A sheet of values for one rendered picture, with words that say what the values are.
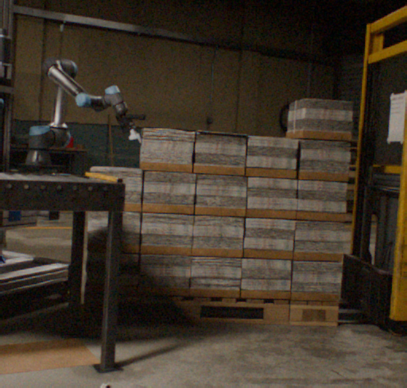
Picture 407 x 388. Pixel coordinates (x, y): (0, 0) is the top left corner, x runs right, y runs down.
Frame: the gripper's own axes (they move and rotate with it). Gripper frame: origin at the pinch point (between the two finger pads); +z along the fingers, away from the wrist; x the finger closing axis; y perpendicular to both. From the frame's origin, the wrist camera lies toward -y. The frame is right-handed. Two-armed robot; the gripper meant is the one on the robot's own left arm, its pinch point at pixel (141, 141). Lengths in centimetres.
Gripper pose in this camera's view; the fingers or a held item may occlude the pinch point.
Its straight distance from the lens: 359.9
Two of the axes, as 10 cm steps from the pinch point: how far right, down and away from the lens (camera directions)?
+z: 4.4, 8.9, 1.0
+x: 1.1, 0.6, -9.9
